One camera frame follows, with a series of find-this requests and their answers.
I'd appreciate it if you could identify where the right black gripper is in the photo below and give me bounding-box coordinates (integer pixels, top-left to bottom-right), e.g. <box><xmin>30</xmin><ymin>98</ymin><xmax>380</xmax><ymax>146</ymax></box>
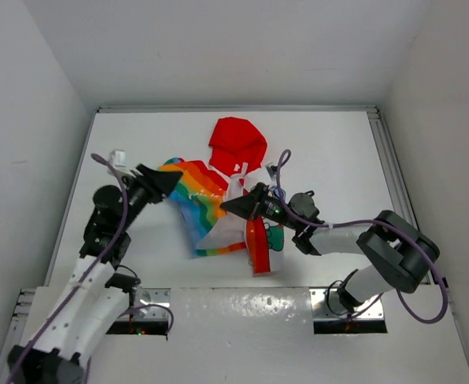
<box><xmin>221</xmin><ymin>182</ymin><xmax>301</xmax><ymax>232</ymax></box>

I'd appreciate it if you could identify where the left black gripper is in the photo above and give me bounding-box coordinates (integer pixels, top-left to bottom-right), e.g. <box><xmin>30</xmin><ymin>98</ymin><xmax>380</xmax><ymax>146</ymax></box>
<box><xmin>118</xmin><ymin>163</ymin><xmax>183</xmax><ymax>229</ymax></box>

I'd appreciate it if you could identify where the rainbow children's hooded jacket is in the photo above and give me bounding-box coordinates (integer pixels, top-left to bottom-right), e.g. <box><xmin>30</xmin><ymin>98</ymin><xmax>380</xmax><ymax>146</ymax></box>
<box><xmin>158</xmin><ymin>116</ymin><xmax>288</xmax><ymax>277</ymax></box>

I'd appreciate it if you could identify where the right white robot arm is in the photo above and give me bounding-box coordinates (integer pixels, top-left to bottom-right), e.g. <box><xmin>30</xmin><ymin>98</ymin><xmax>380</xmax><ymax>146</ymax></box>
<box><xmin>221</xmin><ymin>183</ymin><xmax>440</xmax><ymax>317</ymax></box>

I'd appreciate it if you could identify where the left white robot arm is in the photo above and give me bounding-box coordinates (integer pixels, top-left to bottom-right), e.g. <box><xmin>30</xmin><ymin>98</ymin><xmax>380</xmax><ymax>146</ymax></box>
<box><xmin>7</xmin><ymin>155</ymin><xmax>182</xmax><ymax>383</ymax></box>

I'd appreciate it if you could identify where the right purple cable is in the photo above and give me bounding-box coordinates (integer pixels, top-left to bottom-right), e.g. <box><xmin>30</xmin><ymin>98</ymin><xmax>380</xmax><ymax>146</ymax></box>
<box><xmin>276</xmin><ymin>149</ymin><xmax>448</xmax><ymax>324</ymax></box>

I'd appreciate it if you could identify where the purple cable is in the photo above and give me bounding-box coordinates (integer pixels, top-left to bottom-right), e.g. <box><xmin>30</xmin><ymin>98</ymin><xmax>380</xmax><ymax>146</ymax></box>
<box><xmin>6</xmin><ymin>153</ymin><xmax>174</xmax><ymax>384</ymax></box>
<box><xmin>276</xmin><ymin>149</ymin><xmax>448</xmax><ymax>324</ymax></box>

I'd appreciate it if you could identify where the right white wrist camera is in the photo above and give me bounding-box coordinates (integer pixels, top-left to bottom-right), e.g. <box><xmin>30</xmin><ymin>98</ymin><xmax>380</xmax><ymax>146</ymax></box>
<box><xmin>265</xmin><ymin>163</ymin><xmax>278</xmax><ymax>178</ymax></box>

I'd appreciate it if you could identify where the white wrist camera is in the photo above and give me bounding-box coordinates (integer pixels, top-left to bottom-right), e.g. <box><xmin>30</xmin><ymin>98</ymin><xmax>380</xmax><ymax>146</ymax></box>
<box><xmin>265</xmin><ymin>163</ymin><xmax>278</xmax><ymax>178</ymax></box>
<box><xmin>108</xmin><ymin>149</ymin><xmax>127</xmax><ymax>169</ymax></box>

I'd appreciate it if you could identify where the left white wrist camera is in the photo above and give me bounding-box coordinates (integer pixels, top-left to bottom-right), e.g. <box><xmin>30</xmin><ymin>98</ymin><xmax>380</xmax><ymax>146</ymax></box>
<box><xmin>108</xmin><ymin>149</ymin><xmax>127</xmax><ymax>169</ymax></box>

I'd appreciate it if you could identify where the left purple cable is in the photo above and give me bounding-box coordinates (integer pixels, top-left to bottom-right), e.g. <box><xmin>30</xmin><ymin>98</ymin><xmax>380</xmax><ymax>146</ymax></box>
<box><xmin>6</xmin><ymin>153</ymin><xmax>174</xmax><ymax>384</ymax></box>

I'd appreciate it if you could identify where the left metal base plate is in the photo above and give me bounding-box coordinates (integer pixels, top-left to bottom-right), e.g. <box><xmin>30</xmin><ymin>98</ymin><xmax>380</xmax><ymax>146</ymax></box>
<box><xmin>14</xmin><ymin>286</ymin><xmax>170</xmax><ymax>322</ymax></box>

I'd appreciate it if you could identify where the metal base plate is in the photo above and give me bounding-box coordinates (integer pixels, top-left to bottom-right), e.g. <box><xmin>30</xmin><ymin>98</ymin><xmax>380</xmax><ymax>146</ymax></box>
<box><xmin>309</xmin><ymin>287</ymin><xmax>385</xmax><ymax>322</ymax></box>
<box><xmin>14</xmin><ymin>286</ymin><xmax>170</xmax><ymax>322</ymax></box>

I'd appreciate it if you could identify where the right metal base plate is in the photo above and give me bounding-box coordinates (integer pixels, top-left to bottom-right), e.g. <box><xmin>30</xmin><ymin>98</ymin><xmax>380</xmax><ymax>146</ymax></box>
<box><xmin>309</xmin><ymin>287</ymin><xmax>385</xmax><ymax>322</ymax></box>

